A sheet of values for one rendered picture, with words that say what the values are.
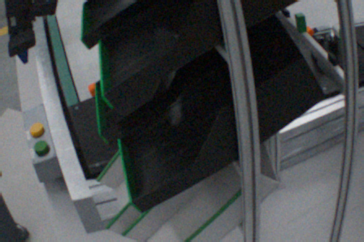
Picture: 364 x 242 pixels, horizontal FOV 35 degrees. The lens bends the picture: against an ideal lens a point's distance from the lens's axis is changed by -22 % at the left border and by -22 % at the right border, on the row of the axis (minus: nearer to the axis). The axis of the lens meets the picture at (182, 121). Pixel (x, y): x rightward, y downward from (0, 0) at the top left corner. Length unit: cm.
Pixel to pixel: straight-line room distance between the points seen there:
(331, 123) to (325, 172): 11
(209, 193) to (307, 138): 42
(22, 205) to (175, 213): 49
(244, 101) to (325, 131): 66
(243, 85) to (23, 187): 84
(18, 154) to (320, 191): 74
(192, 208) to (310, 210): 35
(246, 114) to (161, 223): 35
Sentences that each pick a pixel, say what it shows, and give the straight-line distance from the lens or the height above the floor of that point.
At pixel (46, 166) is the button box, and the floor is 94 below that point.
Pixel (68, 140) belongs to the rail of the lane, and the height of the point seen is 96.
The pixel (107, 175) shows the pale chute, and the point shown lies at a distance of 116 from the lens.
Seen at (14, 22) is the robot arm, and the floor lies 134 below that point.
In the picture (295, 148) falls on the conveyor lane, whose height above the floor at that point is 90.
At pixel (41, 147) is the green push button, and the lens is 136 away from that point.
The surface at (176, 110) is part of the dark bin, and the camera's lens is 92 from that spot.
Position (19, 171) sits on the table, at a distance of 151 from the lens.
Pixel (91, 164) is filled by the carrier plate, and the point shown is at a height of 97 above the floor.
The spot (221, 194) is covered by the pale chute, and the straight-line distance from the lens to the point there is 96.
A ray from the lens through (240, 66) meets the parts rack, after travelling 70.
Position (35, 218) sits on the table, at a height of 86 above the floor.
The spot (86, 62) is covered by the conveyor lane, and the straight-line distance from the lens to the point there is 169.
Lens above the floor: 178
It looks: 37 degrees down
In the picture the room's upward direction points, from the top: 10 degrees counter-clockwise
